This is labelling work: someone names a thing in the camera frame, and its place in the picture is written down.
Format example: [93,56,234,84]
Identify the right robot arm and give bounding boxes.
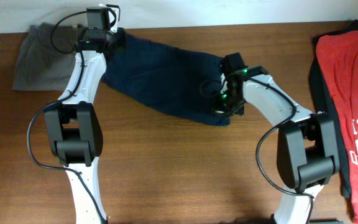
[213,66,340,223]

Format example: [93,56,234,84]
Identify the folded grey shorts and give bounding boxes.
[12,23,85,91]

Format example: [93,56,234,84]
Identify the navy blue shorts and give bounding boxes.
[102,30,230,126]

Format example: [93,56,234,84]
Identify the black garment under pile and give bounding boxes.
[308,20,358,200]

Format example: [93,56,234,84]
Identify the red printed t-shirt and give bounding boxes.
[316,31,358,223]

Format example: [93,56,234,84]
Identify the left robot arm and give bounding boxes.
[43,4,121,223]

